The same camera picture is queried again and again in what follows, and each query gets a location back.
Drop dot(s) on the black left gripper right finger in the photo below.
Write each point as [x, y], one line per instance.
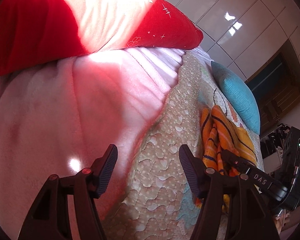
[248, 216]

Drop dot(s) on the pink fleece blanket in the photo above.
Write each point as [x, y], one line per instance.
[58, 117]

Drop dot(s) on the yellow striped knit clothing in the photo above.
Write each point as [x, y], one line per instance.
[218, 134]

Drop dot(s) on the teal curtain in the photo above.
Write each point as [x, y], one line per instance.
[269, 78]

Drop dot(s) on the cluttered clothes rack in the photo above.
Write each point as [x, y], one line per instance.
[274, 142]

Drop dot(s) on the patchwork quilted bedspread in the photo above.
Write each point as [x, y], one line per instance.
[159, 203]

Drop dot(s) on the brown wooden door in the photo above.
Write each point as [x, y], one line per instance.
[278, 102]

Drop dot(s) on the blue knit pillow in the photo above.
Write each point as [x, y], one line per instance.
[239, 95]

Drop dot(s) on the red embroidered pillow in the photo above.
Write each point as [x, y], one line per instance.
[35, 32]

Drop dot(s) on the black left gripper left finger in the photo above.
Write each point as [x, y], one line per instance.
[48, 216]

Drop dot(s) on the white glossy wardrobe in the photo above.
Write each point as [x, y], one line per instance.
[244, 34]

